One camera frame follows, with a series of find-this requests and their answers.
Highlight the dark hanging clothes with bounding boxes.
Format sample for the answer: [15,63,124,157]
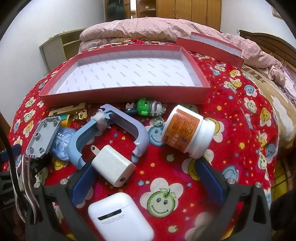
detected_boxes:
[107,0,130,21]

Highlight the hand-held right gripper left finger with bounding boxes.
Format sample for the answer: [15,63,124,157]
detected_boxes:
[25,159,97,241]

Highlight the small blue figure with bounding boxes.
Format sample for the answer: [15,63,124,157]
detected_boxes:
[125,102,139,115]

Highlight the red cardboard box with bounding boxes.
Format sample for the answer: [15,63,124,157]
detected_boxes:
[38,45,211,107]

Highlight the grey metal plate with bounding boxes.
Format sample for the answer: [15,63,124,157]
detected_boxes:
[25,115,62,159]

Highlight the red cardboard box lid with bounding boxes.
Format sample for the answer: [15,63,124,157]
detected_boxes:
[176,32,245,69]

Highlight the pale wooden shelf unit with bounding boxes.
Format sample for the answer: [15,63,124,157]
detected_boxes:
[39,28,87,73]

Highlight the white bottle orange label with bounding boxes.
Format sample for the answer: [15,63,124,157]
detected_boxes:
[161,105,216,159]

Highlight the brown wooden wardrobe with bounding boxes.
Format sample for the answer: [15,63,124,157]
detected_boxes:
[156,0,222,30]

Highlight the dark wooden headboard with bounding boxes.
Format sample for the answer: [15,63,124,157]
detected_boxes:
[239,30,296,70]

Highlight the beige patterned bedsheet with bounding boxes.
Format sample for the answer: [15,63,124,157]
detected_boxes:
[240,65,296,149]

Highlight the black cable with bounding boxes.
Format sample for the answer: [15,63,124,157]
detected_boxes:
[0,128,22,195]

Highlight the blue curved plastic handle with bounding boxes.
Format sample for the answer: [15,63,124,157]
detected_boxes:
[68,104,149,169]

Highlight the brown open wooden shelf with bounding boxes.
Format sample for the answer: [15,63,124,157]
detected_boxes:
[131,0,158,18]

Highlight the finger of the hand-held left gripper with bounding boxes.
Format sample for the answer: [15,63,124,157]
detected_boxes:
[29,159,48,178]
[0,145,22,163]

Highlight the red smiley printed blanket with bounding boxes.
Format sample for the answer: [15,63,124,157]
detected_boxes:
[7,39,280,241]

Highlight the brown wooden furniture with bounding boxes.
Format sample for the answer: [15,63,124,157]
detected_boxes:
[0,113,11,138]

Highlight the blue correction tape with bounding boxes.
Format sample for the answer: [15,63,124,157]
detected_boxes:
[50,126,78,161]

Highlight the green purple toy keychain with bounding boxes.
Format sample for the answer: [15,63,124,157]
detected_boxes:
[136,98,167,127]

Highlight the notched wooden block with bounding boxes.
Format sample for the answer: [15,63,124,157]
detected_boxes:
[48,103,87,117]

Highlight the white charger plug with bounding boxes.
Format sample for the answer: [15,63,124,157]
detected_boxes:
[90,145,136,188]

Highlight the pink quilt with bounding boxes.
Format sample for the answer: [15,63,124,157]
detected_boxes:
[79,17,287,86]

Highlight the white earbuds case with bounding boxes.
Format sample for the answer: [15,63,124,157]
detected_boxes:
[88,192,154,241]

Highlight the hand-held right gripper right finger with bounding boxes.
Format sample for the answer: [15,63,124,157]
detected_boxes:
[195,156,272,241]

